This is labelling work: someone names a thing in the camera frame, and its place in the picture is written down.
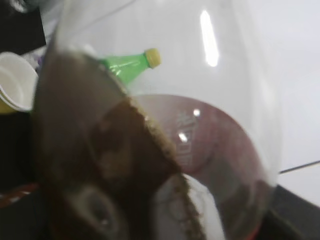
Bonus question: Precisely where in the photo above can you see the cola bottle red label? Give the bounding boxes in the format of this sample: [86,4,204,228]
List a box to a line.
[31,0,287,240]

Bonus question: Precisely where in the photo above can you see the green sprite bottle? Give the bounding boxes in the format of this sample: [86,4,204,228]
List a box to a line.
[97,48,162,87]

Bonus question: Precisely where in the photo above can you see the yellow and white paper cup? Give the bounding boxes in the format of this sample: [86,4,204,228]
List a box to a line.
[0,52,38,115]

